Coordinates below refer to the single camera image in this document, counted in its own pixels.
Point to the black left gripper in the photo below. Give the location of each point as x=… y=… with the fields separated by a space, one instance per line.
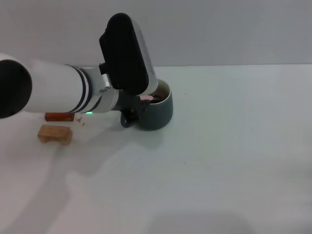
x=126 y=103

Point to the grey ceramic cup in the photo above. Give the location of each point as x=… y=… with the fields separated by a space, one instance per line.
x=158 y=114

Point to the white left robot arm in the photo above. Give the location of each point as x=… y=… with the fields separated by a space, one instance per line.
x=56 y=87

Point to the reddish brown wooden block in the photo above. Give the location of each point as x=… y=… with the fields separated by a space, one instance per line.
x=58 y=117

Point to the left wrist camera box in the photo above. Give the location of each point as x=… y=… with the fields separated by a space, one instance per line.
x=126 y=53

